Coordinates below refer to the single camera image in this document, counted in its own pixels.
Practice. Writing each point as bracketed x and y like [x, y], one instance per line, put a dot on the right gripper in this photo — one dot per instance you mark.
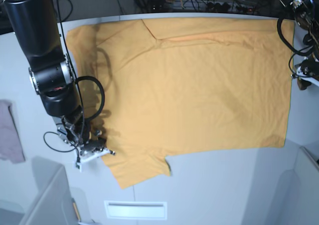
[83, 136]

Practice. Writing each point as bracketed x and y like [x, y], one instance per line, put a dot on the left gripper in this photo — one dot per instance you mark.
[310, 66]

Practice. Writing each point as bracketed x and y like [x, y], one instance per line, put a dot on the yellow T-shirt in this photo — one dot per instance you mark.
[184, 85]

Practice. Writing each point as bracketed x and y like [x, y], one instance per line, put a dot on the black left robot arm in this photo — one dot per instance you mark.
[306, 15]

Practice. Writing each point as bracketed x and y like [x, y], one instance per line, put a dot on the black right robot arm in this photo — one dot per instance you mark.
[37, 26]

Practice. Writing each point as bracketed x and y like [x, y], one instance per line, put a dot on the white table label plate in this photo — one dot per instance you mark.
[136, 210]

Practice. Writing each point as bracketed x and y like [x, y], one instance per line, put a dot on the orange pencil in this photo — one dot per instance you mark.
[76, 211]

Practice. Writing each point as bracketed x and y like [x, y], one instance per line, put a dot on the grey left bin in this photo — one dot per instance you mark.
[35, 193]

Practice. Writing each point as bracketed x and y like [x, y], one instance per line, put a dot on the grey bin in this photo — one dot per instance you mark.
[299, 197]
[35, 193]

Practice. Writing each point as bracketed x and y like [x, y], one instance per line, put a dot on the pink folded cloth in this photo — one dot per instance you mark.
[10, 145]

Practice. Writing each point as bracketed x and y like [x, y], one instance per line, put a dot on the grey right bin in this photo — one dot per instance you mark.
[299, 197]

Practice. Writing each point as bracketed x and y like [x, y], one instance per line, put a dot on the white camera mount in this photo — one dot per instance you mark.
[83, 157]
[298, 74]

